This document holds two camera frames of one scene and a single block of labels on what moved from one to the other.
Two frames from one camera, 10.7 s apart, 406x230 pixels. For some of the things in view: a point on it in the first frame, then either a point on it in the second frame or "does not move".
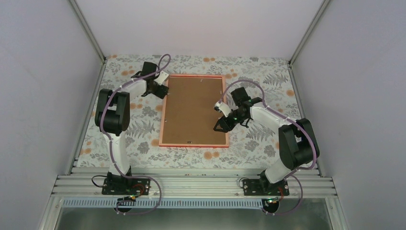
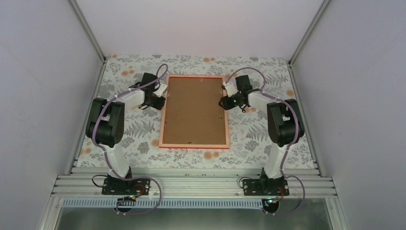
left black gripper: [162, 92] → [159, 106]
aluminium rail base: [191, 182] does not move
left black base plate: [126, 186] does not move
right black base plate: [265, 187] does not move
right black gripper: [220, 122] → [227, 105]
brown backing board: [190, 116] does not move
